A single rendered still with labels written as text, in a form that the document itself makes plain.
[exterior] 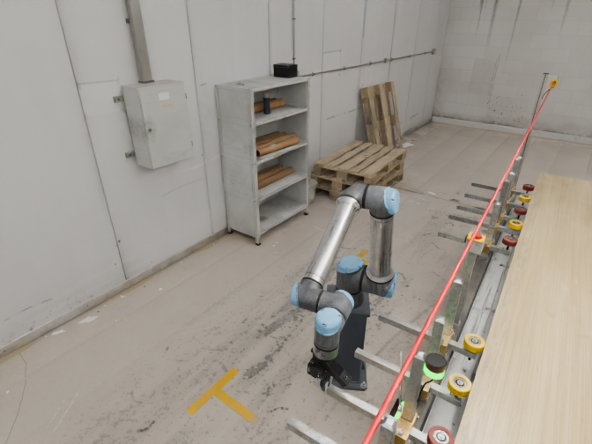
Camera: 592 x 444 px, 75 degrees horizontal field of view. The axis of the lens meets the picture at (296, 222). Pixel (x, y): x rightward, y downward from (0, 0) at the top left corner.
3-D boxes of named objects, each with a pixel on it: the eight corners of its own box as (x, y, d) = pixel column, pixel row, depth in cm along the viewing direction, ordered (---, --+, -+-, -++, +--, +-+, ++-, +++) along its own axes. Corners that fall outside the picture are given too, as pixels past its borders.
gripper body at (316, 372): (317, 361, 150) (319, 339, 144) (336, 372, 146) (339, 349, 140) (307, 374, 145) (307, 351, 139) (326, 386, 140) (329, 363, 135)
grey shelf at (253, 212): (227, 233, 422) (213, 84, 350) (279, 204, 486) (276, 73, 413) (258, 246, 399) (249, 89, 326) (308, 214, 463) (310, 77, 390)
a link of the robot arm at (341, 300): (328, 284, 148) (315, 303, 138) (357, 292, 144) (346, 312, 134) (327, 302, 152) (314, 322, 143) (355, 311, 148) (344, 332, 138)
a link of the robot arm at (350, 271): (340, 275, 236) (342, 250, 228) (367, 282, 229) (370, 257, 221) (331, 289, 224) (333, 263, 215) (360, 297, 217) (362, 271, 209)
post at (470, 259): (448, 325, 197) (467, 250, 176) (451, 320, 201) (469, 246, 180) (457, 329, 195) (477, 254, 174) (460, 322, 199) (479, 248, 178)
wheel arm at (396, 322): (377, 321, 184) (378, 314, 182) (380, 317, 187) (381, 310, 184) (474, 361, 163) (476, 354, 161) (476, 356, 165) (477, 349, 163)
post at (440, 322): (415, 406, 163) (434, 318, 140) (418, 400, 165) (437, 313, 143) (424, 410, 161) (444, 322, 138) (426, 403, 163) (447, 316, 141)
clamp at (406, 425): (389, 441, 131) (391, 432, 129) (403, 411, 141) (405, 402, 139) (405, 450, 128) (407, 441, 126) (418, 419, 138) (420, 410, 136)
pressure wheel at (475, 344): (467, 368, 161) (472, 348, 156) (455, 354, 168) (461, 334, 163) (483, 365, 163) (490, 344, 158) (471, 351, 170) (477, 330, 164)
